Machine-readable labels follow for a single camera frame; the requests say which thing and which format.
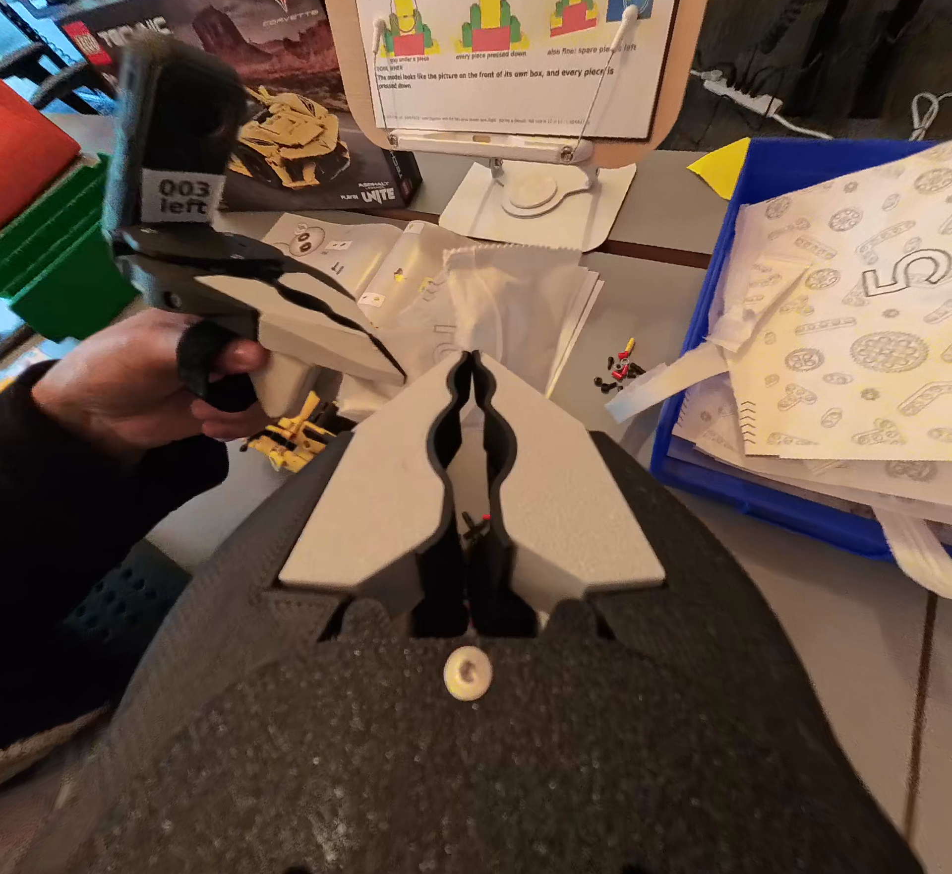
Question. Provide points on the white instruction sheet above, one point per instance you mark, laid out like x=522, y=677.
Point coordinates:
x=520, y=93

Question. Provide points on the green plastic bin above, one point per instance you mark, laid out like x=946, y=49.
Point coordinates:
x=59, y=279

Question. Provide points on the instruction booklet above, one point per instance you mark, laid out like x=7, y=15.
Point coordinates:
x=357, y=249

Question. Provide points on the cluster of small mixed pins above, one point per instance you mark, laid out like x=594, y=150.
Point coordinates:
x=621, y=368

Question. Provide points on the toy car set box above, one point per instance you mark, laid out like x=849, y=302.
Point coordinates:
x=297, y=33

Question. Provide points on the yellow toy car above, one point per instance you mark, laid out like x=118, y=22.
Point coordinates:
x=297, y=435

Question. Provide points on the person's left hand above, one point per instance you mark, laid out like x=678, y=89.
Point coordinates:
x=126, y=383

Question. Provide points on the red plastic bin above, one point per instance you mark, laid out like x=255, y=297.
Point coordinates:
x=33, y=152

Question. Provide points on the blue plastic bin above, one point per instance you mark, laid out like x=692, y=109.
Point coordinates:
x=744, y=502

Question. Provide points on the crumpled printed paper bag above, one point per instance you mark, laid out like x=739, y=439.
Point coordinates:
x=751, y=293

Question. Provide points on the wooden document stand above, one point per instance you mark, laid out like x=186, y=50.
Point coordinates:
x=543, y=197

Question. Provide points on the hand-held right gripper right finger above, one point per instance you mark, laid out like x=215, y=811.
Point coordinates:
x=573, y=509

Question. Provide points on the yellow paper triangle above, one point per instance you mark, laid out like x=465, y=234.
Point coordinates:
x=725, y=171

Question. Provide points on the person's left forearm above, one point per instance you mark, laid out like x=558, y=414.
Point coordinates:
x=74, y=554

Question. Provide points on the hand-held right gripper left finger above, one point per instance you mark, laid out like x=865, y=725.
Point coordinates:
x=372, y=509

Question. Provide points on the white power strip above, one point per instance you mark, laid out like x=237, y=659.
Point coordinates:
x=736, y=93

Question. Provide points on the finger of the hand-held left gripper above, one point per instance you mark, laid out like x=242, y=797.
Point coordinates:
x=327, y=296
x=312, y=338

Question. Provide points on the small printed paper bag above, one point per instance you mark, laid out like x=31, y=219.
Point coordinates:
x=513, y=308

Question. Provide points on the person's fleece-lined jacket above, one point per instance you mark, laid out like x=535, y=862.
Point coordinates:
x=44, y=747

